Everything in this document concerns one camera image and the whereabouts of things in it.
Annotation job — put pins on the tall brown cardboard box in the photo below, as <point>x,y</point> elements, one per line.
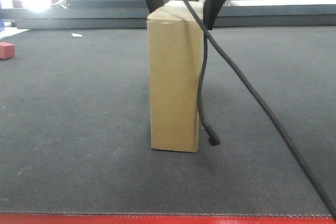
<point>175,44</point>

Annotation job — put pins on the black conveyor belt mat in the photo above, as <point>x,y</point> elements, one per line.
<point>75,126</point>

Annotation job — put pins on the white paper scrap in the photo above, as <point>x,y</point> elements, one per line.
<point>74,35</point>

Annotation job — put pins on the small red box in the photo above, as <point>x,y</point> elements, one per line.
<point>7,50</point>

